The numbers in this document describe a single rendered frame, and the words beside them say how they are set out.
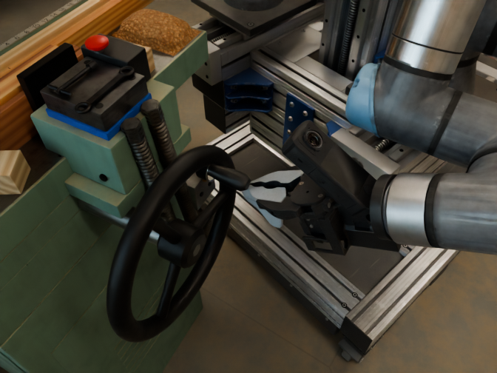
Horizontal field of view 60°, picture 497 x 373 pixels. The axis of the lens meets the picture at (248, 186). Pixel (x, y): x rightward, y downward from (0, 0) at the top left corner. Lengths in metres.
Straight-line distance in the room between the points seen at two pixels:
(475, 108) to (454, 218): 0.13
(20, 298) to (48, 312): 0.08
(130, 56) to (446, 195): 0.41
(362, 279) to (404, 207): 0.88
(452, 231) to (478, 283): 1.26
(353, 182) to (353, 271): 0.85
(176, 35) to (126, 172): 0.31
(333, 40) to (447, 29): 0.63
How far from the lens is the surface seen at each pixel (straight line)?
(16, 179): 0.61
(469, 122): 0.50
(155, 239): 0.62
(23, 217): 0.64
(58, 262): 0.73
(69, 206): 0.69
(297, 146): 0.46
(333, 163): 0.48
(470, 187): 0.44
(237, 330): 1.43
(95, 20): 0.86
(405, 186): 0.45
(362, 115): 0.51
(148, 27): 0.83
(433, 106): 0.50
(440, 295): 1.61
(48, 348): 0.84
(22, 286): 0.70
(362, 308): 1.25
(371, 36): 1.02
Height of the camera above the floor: 1.33
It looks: 50 degrees down
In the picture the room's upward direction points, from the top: straight up
